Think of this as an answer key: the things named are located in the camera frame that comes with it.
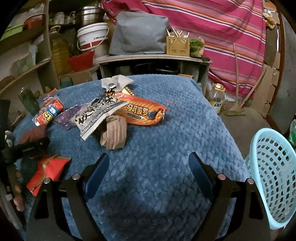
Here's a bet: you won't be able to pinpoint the wooden shelf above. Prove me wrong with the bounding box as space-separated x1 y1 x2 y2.
0 0 60 130

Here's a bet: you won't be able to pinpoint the red plastic tray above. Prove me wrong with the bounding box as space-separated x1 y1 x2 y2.
67 50 95 72

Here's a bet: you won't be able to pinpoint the grey covered appliance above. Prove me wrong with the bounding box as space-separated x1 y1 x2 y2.
109 11 170 56

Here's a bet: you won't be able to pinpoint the grey metal door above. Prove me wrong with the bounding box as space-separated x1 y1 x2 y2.
275 23 296 132

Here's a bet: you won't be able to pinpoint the cardboard sheets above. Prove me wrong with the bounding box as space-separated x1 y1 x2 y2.
253 28 281 118

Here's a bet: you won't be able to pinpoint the yellow and brown small packet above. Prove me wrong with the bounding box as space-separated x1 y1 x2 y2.
121 86 137 96

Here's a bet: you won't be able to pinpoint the green plastic bag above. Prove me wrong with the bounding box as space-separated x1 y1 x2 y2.
289 118 296 149

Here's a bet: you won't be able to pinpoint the person's left hand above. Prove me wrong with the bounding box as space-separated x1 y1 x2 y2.
13 171 26 211

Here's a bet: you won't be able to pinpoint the wooden chopstick holder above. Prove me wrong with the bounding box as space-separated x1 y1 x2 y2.
166 36 190 56

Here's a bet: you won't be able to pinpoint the dark red packet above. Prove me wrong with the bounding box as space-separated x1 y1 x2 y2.
17 126 48 145

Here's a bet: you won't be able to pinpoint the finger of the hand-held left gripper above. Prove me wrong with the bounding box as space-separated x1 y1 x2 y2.
13 138 50 160

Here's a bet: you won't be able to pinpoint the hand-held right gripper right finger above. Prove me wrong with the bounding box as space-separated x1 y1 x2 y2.
188 152 278 241

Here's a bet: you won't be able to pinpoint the steel pot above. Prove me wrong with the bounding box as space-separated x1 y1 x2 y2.
75 6 104 27

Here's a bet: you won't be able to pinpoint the brown paper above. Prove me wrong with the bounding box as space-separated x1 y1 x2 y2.
100 115 127 151

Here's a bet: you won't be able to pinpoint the black and white snack packet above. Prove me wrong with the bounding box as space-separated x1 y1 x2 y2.
74 89 125 141

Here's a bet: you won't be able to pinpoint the crumpled grey tissue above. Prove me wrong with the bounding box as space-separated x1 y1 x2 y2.
101 75 134 92

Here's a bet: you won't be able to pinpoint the green plastic basin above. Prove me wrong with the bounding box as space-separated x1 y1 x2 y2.
0 23 25 41

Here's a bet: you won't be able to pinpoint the large yellow oil bottle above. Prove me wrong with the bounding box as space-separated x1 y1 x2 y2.
49 25 71 76

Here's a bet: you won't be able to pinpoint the wooden stick with red end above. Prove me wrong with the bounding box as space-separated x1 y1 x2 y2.
240 69 267 107

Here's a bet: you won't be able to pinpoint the purple wrapper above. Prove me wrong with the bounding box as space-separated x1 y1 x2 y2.
54 104 86 131

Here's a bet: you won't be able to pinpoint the small oil bottle yellow cap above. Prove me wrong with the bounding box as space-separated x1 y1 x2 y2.
209 83 226 114

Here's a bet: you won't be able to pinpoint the dark green bottle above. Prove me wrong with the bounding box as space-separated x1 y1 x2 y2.
18 88 38 114

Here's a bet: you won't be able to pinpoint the wooden handle broom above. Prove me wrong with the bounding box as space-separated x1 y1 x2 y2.
225 43 246 116

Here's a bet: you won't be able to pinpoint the blue fluffy blanket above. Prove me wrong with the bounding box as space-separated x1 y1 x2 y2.
11 74 251 241

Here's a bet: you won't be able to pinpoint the red striped cloth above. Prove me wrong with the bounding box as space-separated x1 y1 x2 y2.
100 0 270 99

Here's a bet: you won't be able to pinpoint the red mesh basket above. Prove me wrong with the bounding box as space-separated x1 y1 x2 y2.
24 14 45 29

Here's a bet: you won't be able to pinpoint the bundle of chopsticks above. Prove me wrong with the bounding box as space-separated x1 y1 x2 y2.
165 27 191 38

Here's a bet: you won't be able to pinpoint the light blue plastic basket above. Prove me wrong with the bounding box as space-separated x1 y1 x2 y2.
245 128 296 230

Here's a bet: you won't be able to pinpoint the bag of green vegetables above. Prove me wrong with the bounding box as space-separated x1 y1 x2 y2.
190 37 205 57

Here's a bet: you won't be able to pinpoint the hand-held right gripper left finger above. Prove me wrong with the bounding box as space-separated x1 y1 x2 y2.
25 153 110 241

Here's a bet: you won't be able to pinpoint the white plastic bucket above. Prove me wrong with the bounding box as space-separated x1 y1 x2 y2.
77 22 110 58

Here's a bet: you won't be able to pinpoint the hanging plastic food bag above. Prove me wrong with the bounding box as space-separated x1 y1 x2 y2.
264 9 278 29

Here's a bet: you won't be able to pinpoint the red torn wrapper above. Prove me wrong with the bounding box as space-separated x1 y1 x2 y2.
26 155 72 197

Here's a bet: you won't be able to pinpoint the orange sausage packet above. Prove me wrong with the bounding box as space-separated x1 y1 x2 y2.
113 91 167 127

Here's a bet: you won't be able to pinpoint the grey wooden cabinet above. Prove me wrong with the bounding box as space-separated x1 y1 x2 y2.
95 54 212 93

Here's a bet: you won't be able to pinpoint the red snack packet blue label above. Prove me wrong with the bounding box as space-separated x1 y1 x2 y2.
32 89 64 127

